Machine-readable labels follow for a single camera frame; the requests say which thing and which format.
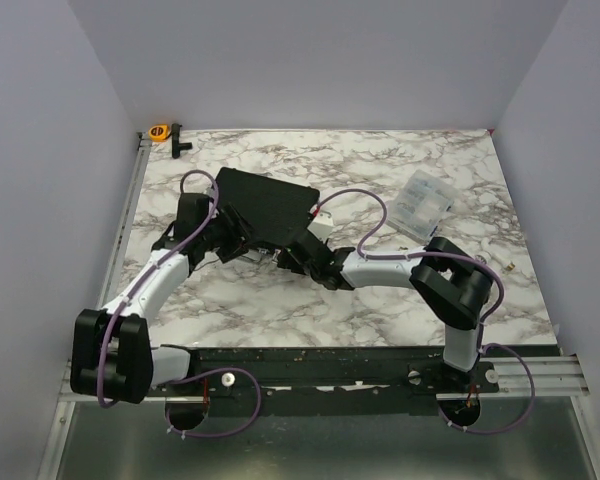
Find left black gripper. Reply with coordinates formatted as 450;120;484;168
200;203;265;262

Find black poker set case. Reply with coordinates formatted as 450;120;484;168
216;167;320;253

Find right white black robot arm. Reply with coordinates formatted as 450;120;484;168
276;232;495;392

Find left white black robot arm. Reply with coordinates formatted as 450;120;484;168
70;193;254;408

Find clear plastic box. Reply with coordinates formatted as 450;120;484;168
387;170;459;244

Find orange tape measure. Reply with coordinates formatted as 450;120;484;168
148;124;170;143

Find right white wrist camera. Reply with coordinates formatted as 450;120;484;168
307;210;334;243

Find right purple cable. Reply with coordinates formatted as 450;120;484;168
314;189;537;435

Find aluminium side rail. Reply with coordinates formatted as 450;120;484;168
57;130;154;401

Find black mounting rail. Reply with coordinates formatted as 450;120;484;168
157;347;499;418

